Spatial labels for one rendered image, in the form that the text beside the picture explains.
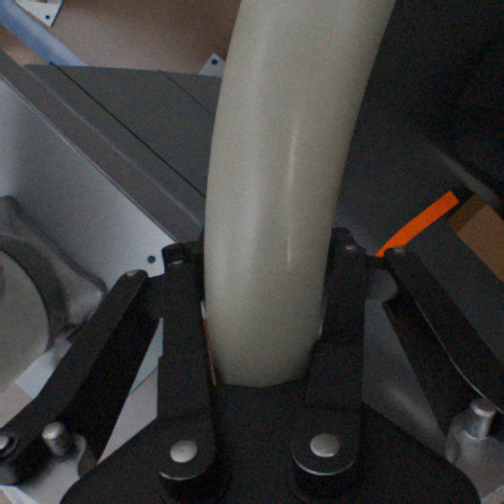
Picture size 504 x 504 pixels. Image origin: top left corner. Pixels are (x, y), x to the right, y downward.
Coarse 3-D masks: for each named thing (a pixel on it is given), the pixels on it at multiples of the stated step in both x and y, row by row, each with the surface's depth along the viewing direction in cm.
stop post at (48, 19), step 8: (16, 0) 119; (24, 0) 118; (32, 0) 111; (40, 0) 114; (48, 0) 117; (56, 0) 116; (32, 8) 119; (40, 8) 118; (48, 8) 118; (56, 8) 117; (40, 16) 119; (48, 16) 118; (56, 16) 119; (48, 24) 120
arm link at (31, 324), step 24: (0, 264) 38; (0, 288) 35; (24, 288) 38; (0, 312) 34; (24, 312) 37; (0, 336) 34; (24, 336) 37; (48, 336) 42; (0, 360) 34; (24, 360) 38; (0, 384) 35
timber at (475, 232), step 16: (464, 208) 108; (480, 208) 99; (464, 224) 101; (480, 224) 100; (496, 224) 99; (464, 240) 103; (480, 240) 102; (496, 240) 100; (480, 256) 103; (496, 256) 102; (496, 272) 103
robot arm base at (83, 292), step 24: (0, 216) 43; (24, 216) 44; (0, 240) 41; (24, 240) 42; (48, 240) 44; (24, 264) 40; (48, 264) 42; (72, 264) 44; (48, 288) 41; (72, 288) 43; (96, 288) 43; (48, 312) 41; (72, 312) 44; (72, 336) 45; (48, 360) 49
